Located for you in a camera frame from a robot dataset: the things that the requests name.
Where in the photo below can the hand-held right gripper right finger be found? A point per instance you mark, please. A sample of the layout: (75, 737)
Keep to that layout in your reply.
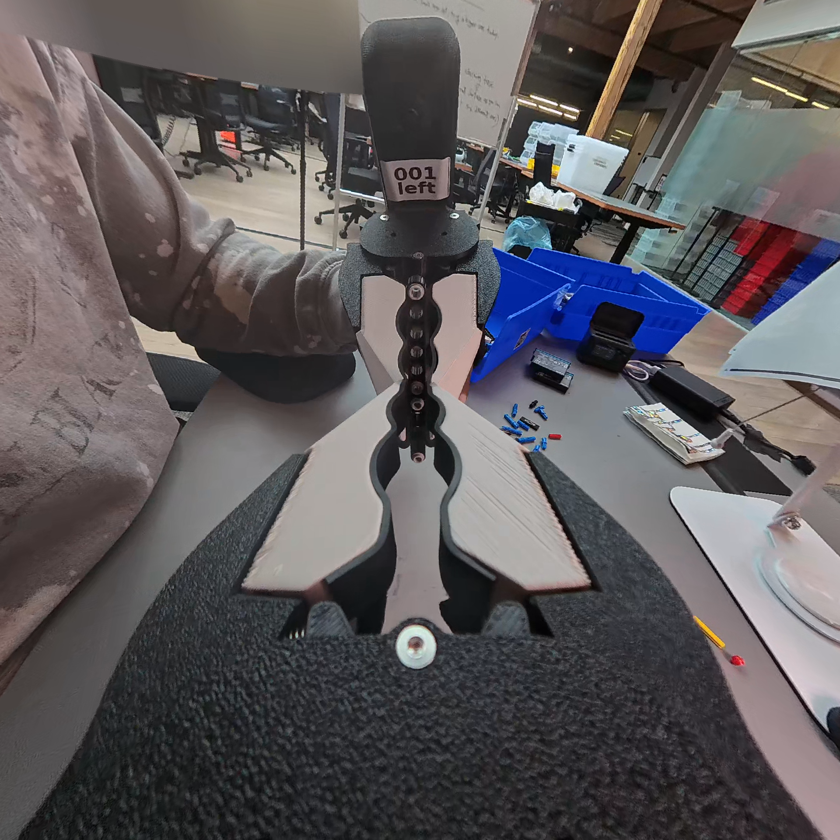
(518, 525)

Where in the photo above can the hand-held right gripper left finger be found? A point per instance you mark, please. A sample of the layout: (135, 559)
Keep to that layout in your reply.
(315, 525)

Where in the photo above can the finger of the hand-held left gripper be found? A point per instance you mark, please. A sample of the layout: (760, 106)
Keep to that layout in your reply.
(377, 321)
(459, 321)

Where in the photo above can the black perforated brick beam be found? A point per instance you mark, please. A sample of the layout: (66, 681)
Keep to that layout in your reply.
(416, 367)

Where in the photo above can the pile of blue black pins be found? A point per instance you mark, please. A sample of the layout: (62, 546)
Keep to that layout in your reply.
(528, 426)

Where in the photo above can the person's left forearm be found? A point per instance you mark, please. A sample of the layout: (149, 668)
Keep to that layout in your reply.
(262, 295)

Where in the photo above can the grey desk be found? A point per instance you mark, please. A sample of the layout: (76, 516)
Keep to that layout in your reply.
(229, 459)

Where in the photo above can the black desk mat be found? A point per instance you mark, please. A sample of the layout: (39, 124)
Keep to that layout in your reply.
(741, 469)

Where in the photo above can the blue bin with label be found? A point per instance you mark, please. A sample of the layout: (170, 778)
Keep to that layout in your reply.
(518, 321)

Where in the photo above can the whiteboard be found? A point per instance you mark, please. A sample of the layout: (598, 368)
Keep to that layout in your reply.
(492, 59)

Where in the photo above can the black battery pack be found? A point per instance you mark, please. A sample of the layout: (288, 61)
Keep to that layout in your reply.
(550, 361)
(556, 382)

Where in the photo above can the black swivel chair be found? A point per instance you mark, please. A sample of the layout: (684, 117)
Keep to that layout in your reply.
(351, 184)
(272, 124)

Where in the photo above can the teal plastic bag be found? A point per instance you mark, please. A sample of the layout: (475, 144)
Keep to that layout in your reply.
(525, 233)

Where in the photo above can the black battery case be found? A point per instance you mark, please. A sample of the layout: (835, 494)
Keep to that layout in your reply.
(607, 341)

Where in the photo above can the white plastic bag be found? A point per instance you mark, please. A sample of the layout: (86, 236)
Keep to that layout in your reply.
(551, 197)

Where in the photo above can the folded paper map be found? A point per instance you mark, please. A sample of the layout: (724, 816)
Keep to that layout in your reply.
(669, 433)

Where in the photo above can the black mesh seat chair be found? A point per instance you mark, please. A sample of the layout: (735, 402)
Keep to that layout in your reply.
(184, 384)

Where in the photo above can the white cooler box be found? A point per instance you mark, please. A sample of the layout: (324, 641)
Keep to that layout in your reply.
(594, 164)

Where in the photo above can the blue storage bin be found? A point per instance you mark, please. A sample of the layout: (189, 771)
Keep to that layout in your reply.
(663, 315)

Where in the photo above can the wooden top work table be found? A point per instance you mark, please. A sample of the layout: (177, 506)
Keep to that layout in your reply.
(630, 210)

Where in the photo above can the white base booklet stand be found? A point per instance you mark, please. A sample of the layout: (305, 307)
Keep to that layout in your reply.
(728, 538)

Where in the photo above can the wooden pillar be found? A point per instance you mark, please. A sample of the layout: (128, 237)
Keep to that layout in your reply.
(623, 65)

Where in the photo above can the black power adapter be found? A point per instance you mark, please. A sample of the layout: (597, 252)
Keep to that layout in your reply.
(689, 390)

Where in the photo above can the pile of yellow red black parts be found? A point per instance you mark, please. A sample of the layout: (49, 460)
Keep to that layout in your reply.
(710, 633)

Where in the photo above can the storage drawer rack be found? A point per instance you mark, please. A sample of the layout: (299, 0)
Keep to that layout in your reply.
(754, 262)

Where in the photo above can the instruction booklet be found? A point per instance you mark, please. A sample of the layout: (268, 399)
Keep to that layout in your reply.
(794, 341)

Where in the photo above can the black toy tire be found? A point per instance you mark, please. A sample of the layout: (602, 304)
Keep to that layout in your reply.
(833, 725)

